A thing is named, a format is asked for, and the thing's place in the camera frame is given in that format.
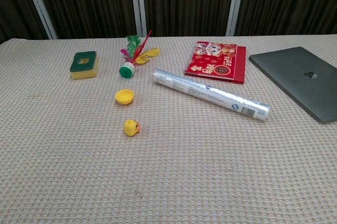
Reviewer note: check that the small yellow duck toy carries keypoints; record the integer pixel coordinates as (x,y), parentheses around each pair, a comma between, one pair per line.
(131,128)

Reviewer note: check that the yellow plastic half shell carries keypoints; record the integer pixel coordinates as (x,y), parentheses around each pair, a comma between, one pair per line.
(124,97)

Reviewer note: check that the clear plastic wrap roll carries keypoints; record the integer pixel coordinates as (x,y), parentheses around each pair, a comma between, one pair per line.
(210,93)

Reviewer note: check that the colourful feather shuttlecock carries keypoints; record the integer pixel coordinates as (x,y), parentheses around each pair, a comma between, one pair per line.
(127,70)

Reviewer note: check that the red spiral desk calendar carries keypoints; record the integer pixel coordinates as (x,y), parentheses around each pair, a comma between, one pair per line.
(216,62)

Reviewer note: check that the beige woven tablecloth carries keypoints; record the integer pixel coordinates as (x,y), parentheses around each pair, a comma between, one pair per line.
(168,168)

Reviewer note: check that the green and yellow sponge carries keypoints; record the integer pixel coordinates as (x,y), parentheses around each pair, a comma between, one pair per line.
(84,67)

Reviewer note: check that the grey closed laptop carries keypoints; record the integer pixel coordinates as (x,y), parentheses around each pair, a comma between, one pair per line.
(297,76)

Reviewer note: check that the white metal frame post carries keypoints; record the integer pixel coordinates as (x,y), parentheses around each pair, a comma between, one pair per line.
(138,3)
(39,3)
(235,3)

